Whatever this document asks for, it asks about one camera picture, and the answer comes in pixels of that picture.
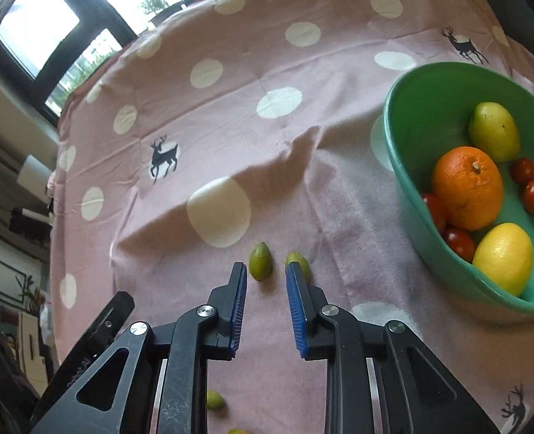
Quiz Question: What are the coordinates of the yellow lemon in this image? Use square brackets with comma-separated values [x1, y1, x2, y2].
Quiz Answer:
[472, 222, 534, 298]

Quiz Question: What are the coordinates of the orange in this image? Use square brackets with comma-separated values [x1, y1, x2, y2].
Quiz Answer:
[431, 146, 505, 232]

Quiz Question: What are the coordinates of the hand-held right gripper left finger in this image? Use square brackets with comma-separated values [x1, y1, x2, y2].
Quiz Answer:
[29, 262, 248, 434]

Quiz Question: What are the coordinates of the black framed window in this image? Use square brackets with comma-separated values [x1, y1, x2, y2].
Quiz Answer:
[0, 0, 268, 118]

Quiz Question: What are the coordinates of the dark furniture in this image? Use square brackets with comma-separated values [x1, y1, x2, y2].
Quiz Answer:
[0, 294, 42, 434]

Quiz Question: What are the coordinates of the black shelf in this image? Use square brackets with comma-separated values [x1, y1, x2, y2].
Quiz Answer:
[9, 205, 53, 236]

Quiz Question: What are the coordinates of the green bowl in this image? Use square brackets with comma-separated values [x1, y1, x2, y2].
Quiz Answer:
[382, 61, 534, 317]

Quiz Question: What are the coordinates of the pink white cloth bundle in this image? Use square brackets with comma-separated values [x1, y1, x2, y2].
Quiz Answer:
[45, 172, 57, 222]

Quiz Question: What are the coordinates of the framed wall picture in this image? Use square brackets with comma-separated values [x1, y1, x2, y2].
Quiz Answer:
[0, 255, 28, 301]

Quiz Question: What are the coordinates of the pink polka dot tablecloth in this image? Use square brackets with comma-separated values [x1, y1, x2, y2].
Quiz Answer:
[50, 0, 534, 434]

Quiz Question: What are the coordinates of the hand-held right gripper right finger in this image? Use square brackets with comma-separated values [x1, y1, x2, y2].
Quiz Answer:
[286, 264, 503, 434]

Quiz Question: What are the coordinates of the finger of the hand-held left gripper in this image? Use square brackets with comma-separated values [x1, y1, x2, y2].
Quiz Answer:
[31, 292, 135, 421]

